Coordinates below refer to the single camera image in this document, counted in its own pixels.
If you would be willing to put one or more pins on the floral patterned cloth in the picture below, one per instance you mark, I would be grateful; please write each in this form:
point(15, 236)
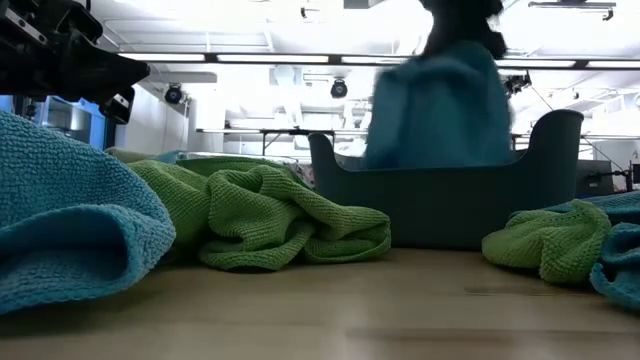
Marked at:
point(306, 176)

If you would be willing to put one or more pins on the long ceiling light bar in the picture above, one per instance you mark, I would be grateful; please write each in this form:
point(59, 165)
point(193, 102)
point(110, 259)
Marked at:
point(270, 58)

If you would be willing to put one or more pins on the clear plastic basket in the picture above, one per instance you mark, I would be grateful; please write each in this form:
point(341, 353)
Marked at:
point(240, 154)

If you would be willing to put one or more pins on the teal plastic basket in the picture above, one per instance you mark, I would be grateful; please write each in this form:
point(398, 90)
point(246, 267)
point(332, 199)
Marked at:
point(450, 210)

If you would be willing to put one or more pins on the blue tinted window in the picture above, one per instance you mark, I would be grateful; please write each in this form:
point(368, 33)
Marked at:
point(75, 120)

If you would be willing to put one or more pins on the black ceiling track fixture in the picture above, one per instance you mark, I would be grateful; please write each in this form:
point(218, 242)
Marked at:
point(570, 5)

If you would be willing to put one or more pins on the dark ceiling box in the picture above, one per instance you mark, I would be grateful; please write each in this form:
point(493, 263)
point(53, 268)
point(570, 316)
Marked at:
point(362, 4)

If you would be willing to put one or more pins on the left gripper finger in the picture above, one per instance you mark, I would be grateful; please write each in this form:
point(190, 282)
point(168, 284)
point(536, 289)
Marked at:
point(119, 107)
point(110, 75)

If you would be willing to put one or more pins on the pale green microfiber towel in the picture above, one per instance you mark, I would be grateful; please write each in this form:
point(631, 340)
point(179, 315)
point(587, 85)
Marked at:
point(130, 155)

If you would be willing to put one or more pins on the black ceiling camera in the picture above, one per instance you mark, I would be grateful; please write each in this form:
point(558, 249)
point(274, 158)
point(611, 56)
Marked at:
point(339, 88)
point(173, 94)
point(517, 82)

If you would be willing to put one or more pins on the dark monitor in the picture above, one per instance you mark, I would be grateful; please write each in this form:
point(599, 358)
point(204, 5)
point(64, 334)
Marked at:
point(595, 177)

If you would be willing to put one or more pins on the black framed background table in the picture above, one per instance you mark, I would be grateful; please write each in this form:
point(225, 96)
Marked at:
point(280, 132)

